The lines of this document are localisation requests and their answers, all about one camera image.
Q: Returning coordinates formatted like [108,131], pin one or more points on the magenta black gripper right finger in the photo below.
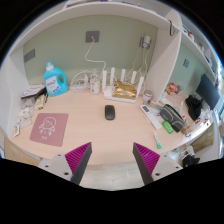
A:
[146,160]

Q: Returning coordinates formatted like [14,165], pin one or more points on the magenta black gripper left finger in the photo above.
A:
[77,160]

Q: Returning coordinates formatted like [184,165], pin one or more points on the white power adapter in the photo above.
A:
[146,41]

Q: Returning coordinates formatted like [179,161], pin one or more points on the grey pencil case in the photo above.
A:
[169,114]

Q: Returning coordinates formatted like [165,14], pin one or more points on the grey wall socket plate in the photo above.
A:
[92,36]

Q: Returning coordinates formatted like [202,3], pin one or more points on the black computer mouse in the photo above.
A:
[109,112]

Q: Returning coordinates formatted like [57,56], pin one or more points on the black monitor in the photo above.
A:
[208,92]

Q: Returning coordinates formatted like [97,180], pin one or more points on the green white tube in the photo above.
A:
[159,145]

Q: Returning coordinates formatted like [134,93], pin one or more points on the white remote control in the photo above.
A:
[145,109]

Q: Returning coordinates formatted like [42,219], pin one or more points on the black bag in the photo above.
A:
[194,107]

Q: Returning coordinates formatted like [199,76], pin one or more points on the white wire rack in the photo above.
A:
[79,82]

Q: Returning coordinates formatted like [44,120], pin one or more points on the clear plastic bottle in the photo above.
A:
[95,82]

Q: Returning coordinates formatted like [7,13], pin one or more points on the pink mouse pad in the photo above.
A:
[49,128]

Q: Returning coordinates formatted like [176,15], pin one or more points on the blue detergent bottle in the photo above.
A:
[55,80]

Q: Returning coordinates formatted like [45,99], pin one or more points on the gold foil bag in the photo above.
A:
[124,90]

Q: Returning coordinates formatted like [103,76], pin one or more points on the small snack packet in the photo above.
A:
[16,129]

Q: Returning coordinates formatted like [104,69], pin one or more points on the white wifi router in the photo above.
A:
[108,89]

